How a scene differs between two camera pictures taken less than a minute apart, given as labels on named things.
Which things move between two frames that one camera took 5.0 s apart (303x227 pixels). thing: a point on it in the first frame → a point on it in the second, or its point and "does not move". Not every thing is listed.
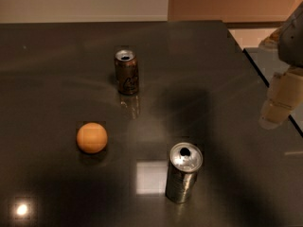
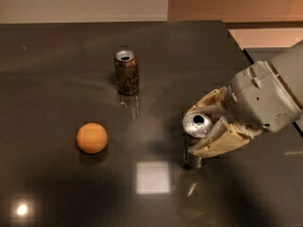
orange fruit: x=92 y=137 does not move
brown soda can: x=127 y=72 does not move
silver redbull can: x=186 y=158 → x=195 y=125
